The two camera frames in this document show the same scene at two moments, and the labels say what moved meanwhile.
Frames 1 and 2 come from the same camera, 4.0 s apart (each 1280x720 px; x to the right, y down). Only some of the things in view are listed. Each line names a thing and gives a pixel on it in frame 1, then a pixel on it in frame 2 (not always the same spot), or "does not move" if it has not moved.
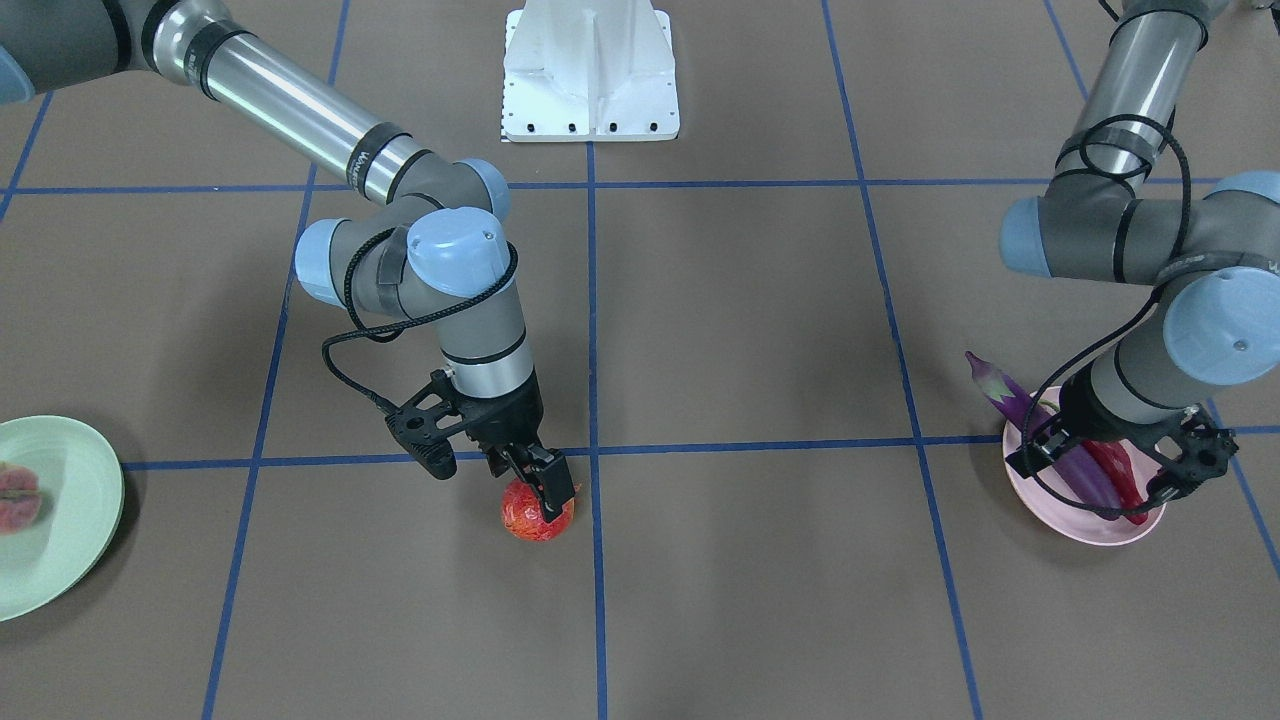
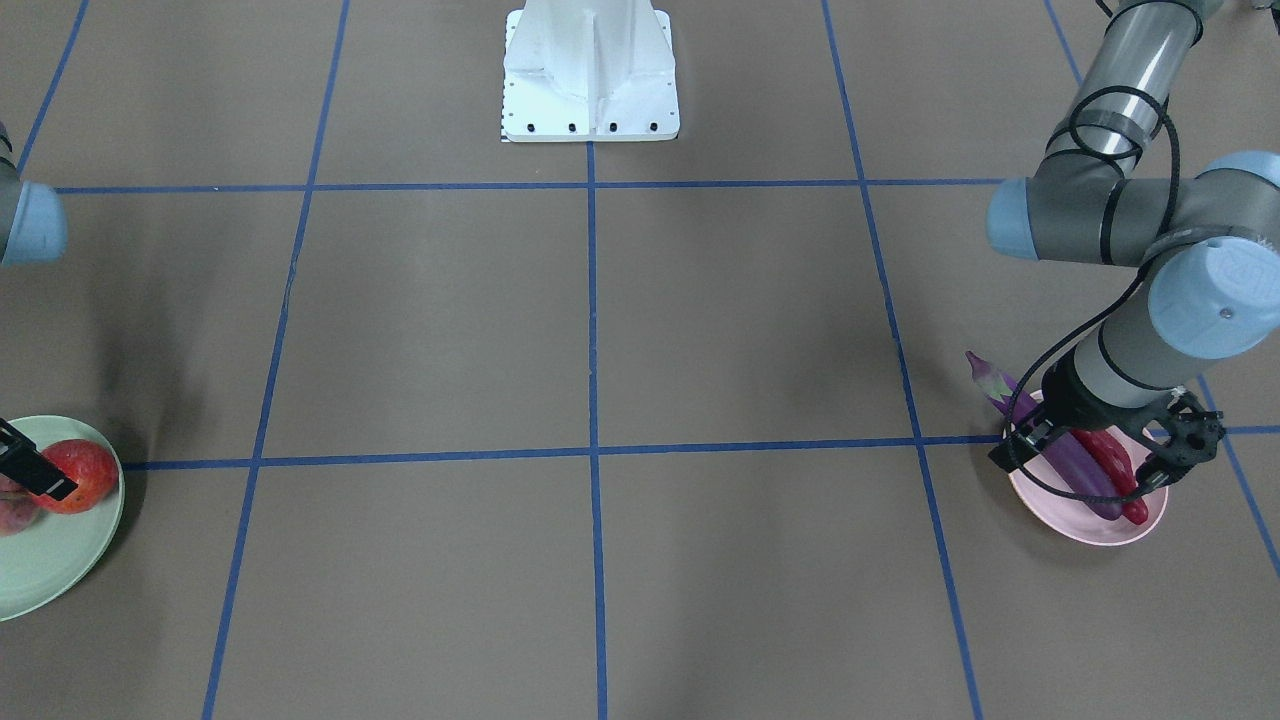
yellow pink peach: x=20 y=497 does not move
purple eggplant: x=1074 y=465 does not move
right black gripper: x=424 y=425 → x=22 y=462
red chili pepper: x=1122 y=477 does not move
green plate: x=81 y=484 does not move
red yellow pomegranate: x=523 y=513 → x=90 y=466
